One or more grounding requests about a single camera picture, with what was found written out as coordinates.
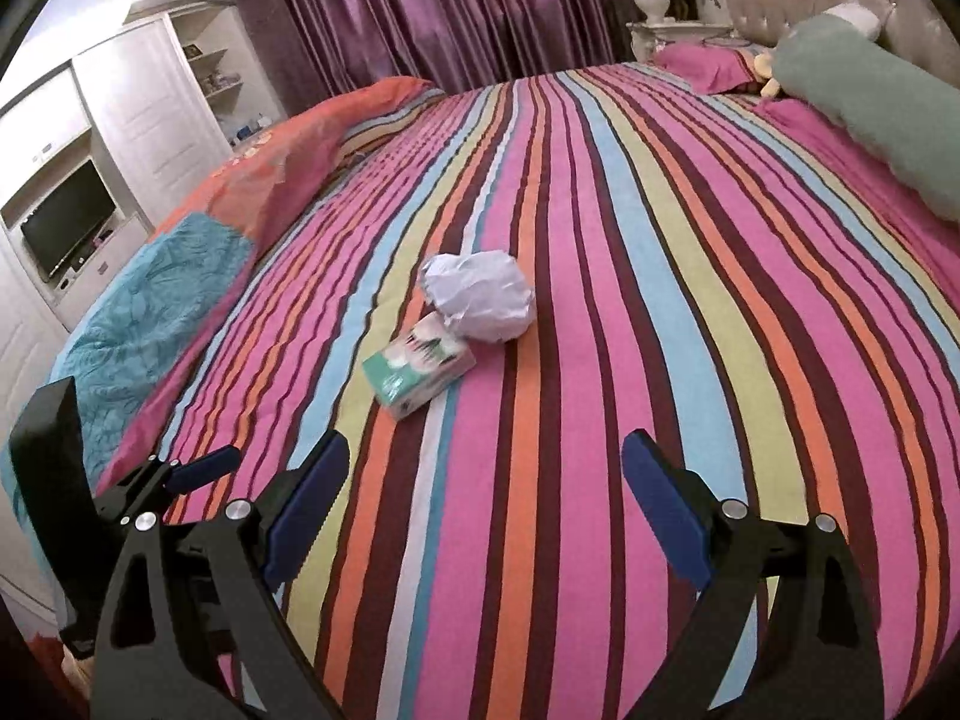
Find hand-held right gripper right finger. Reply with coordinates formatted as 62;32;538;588
621;429;882;720

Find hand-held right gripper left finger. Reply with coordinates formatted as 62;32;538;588
90;431;353;720

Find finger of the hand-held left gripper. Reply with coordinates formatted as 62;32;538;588
94;445;242;524

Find teal tissue packet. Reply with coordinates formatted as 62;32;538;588
361;313;477;421

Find striped bed sheet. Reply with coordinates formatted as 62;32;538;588
97;64;960;720

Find black television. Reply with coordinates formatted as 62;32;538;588
20;157;118;283

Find crumpled white paper ball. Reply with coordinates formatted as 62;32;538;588
421;249;535;342

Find orange and teal quilt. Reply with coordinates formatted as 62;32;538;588
7;76;451;496

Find white wardrobe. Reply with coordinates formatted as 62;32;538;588
0;0;262;616

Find yellow plush toy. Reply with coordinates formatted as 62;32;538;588
752;49;786;100

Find pink pillow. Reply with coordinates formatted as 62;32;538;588
651;41;773;95

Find green bolster pillow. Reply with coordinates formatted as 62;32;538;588
769;4;960;222

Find white nightstand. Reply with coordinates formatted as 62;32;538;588
626;19;740;65

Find purple curtain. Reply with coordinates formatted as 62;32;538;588
247;0;638;95

